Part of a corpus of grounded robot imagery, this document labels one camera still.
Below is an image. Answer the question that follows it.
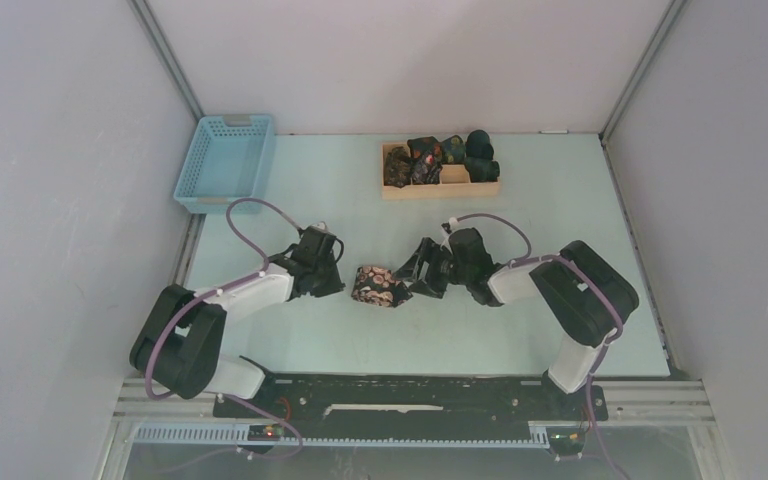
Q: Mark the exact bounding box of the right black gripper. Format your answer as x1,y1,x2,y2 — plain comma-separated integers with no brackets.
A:
392,238,472,299

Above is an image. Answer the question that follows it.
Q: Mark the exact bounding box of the rose patterned necktie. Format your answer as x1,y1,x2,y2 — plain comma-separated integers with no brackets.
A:
350,265,413,308

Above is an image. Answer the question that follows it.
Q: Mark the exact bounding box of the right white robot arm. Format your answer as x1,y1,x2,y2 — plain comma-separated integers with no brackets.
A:
394,228,640,418

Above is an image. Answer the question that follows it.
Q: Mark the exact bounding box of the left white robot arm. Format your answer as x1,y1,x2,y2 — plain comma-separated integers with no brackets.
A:
129,224,345,417

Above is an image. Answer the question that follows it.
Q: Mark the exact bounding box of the wooden tray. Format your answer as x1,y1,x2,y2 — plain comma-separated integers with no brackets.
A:
380,142,502,201

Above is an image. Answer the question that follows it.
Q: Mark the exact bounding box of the rolled dark paisley tie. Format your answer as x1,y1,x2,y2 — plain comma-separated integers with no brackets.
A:
383,146,413,188

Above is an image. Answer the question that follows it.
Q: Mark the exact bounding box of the rolled red floral tie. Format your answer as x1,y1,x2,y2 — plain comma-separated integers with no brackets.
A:
407,136,442,185

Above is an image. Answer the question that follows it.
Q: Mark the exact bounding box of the rolled green patterned tie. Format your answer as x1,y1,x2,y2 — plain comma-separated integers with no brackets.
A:
441,135,466,164

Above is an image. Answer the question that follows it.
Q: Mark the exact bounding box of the blue plastic basket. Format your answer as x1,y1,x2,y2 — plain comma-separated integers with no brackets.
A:
173,114,276,215

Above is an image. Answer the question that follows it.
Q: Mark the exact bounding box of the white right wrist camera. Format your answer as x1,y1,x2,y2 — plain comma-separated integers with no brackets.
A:
441,217,460,237

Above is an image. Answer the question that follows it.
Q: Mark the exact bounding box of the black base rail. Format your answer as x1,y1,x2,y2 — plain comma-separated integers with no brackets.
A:
250,374,609,444

